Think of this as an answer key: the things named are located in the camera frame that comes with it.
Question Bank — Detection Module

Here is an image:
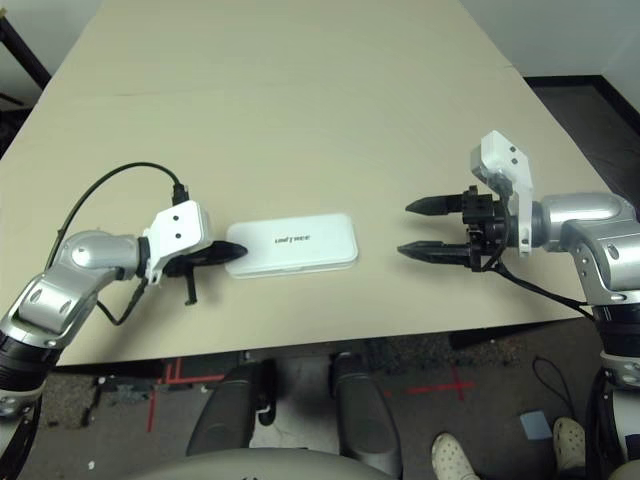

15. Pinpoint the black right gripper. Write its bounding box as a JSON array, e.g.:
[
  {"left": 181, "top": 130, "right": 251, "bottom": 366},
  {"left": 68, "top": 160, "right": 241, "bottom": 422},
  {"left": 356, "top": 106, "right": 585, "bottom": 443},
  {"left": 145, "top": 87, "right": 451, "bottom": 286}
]
[{"left": 396, "top": 184, "right": 521, "bottom": 274}]

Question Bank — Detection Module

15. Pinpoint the blue paper sheet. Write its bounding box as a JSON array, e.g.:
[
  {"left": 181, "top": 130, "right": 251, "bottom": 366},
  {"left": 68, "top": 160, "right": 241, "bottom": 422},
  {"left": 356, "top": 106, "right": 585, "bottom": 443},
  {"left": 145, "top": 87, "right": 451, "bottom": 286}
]
[{"left": 519, "top": 410, "right": 550, "bottom": 441}]

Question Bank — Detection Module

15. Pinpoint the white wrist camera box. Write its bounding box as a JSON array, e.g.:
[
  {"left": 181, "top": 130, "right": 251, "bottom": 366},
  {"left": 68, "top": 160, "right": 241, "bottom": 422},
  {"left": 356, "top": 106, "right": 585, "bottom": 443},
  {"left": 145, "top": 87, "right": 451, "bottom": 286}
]
[
  {"left": 142, "top": 200, "right": 214, "bottom": 286},
  {"left": 468, "top": 130, "right": 536, "bottom": 257}
]

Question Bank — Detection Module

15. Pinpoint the grey robot torso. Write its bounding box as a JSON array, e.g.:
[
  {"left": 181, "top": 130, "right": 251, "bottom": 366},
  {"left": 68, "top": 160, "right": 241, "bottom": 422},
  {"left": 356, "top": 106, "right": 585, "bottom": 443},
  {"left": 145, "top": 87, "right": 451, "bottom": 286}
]
[{"left": 132, "top": 447, "right": 396, "bottom": 480}]

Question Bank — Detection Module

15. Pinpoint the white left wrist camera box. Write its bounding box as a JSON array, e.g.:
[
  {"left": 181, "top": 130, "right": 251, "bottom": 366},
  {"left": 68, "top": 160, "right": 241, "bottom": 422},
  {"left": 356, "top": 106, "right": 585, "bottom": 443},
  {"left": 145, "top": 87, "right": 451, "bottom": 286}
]
[{"left": 142, "top": 200, "right": 214, "bottom": 286}]

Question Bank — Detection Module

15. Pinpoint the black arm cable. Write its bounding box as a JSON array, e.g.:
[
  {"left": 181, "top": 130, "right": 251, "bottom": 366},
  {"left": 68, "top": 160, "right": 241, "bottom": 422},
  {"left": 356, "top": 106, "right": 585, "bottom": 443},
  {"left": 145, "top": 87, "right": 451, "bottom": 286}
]
[
  {"left": 492, "top": 259, "right": 636, "bottom": 480},
  {"left": 49, "top": 160, "right": 192, "bottom": 326}
]

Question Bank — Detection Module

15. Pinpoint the dark grey right robot leg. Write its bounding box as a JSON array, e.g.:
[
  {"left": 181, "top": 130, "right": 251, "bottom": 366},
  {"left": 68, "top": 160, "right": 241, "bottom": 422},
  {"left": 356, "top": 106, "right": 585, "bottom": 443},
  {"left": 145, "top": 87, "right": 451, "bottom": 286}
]
[{"left": 327, "top": 351, "right": 404, "bottom": 476}]

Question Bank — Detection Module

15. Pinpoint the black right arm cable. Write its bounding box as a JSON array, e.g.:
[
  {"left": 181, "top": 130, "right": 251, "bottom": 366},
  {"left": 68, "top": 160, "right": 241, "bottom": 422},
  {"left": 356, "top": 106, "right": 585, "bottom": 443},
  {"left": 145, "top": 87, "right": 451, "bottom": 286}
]
[{"left": 492, "top": 259, "right": 636, "bottom": 480}]

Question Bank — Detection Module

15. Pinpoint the dark grey robot leg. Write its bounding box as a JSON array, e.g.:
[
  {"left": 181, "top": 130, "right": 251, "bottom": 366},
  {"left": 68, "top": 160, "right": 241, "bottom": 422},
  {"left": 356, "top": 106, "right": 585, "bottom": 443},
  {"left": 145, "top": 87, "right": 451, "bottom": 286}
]
[
  {"left": 327, "top": 351, "right": 404, "bottom": 476},
  {"left": 185, "top": 362, "right": 276, "bottom": 456}
]

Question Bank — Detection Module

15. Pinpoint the white plastic pencil case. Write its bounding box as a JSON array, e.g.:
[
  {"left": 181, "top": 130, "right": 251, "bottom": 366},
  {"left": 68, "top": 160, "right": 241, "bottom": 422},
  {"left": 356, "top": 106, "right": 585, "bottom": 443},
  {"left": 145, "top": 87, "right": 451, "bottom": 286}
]
[{"left": 223, "top": 213, "right": 360, "bottom": 280}]

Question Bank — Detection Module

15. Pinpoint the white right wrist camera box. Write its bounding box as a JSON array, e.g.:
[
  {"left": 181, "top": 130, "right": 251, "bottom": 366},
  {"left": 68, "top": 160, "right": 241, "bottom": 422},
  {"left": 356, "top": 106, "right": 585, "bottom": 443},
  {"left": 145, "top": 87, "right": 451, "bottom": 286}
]
[{"left": 468, "top": 130, "right": 536, "bottom": 257}]

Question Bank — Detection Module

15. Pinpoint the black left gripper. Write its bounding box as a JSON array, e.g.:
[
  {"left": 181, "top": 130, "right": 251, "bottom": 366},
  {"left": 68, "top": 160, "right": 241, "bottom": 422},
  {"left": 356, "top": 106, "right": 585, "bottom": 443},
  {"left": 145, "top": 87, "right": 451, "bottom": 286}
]
[{"left": 164, "top": 240, "right": 249, "bottom": 307}]

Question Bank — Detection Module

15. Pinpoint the dark grey left robot leg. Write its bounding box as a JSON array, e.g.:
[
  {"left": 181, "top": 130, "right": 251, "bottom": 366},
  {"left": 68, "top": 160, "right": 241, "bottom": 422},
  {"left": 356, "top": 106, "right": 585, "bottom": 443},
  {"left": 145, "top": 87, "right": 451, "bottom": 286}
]
[{"left": 185, "top": 362, "right": 276, "bottom": 456}]

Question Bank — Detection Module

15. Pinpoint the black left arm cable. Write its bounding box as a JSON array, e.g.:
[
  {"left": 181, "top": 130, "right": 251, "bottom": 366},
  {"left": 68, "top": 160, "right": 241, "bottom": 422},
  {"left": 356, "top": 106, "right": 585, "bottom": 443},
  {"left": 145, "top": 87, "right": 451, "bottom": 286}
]
[{"left": 49, "top": 160, "right": 192, "bottom": 326}]

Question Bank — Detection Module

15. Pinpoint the white perforated shoe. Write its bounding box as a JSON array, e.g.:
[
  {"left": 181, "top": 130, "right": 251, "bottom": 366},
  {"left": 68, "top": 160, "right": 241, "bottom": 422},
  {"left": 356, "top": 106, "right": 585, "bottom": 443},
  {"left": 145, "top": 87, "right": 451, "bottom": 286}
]
[
  {"left": 552, "top": 417, "right": 587, "bottom": 474},
  {"left": 431, "top": 432, "right": 481, "bottom": 480}
]

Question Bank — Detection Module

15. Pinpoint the black framed side table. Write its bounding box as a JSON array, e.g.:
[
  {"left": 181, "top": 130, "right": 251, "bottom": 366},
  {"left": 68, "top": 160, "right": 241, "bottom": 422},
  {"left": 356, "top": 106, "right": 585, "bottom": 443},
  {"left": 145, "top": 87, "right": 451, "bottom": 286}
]
[{"left": 0, "top": 14, "right": 53, "bottom": 94}]

